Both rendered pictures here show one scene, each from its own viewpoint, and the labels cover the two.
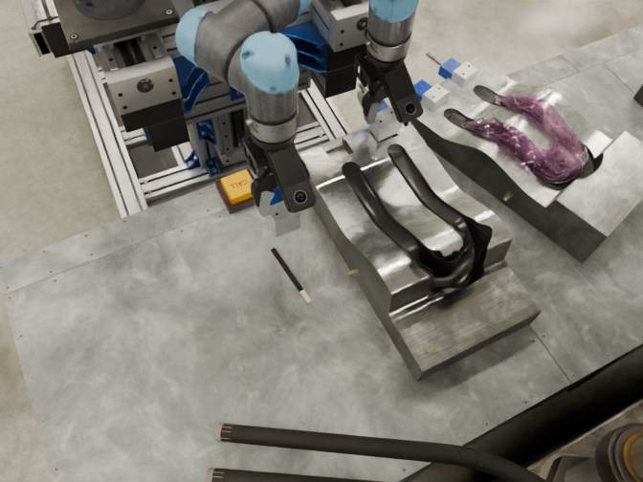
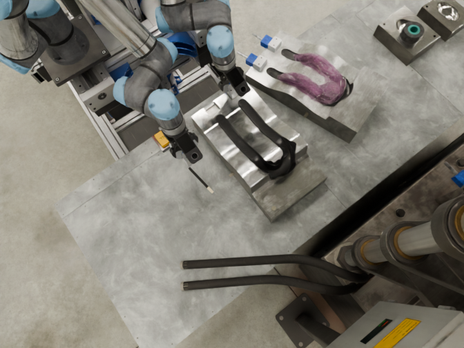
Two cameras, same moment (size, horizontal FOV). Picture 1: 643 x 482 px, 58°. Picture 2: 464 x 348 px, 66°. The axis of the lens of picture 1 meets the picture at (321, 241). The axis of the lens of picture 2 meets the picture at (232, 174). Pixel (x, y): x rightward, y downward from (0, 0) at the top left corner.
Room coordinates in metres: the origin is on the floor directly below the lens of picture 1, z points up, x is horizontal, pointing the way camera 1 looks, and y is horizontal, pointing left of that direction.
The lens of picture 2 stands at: (0.12, -0.08, 2.12)
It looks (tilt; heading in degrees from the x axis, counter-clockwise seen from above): 73 degrees down; 2
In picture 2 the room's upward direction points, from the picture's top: 9 degrees counter-clockwise
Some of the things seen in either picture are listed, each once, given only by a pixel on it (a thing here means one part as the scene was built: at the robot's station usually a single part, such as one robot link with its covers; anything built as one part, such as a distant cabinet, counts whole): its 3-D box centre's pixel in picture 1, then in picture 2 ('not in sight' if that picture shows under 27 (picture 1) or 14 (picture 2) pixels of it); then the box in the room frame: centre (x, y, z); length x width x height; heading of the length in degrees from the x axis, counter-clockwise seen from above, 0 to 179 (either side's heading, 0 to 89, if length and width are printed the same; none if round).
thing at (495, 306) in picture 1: (411, 230); (257, 146); (0.60, -0.18, 0.87); 0.50 x 0.26 x 0.14; 31
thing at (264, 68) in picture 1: (269, 77); (164, 109); (0.60, 0.09, 1.25); 0.09 x 0.08 x 0.11; 56
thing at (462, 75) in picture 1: (447, 67); (265, 41); (1.08, -0.27, 0.86); 0.13 x 0.05 x 0.05; 48
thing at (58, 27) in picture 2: not in sight; (43, 16); (1.01, 0.48, 1.20); 0.13 x 0.12 x 0.14; 146
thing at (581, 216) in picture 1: (529, 143); (314, 81); (0.86, -0.44, 0.86); 0.50 x 0.26 x 0.11; 48
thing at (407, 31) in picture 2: not in sight; (411, 32); (1.01, -0.85, 0.89); 0.08 x 0.08 x 0.04
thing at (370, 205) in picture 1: (416, 208); (257, 137); (0.62, -0.18, 0.92); 0.35 x 0.16 x 0.09; 31
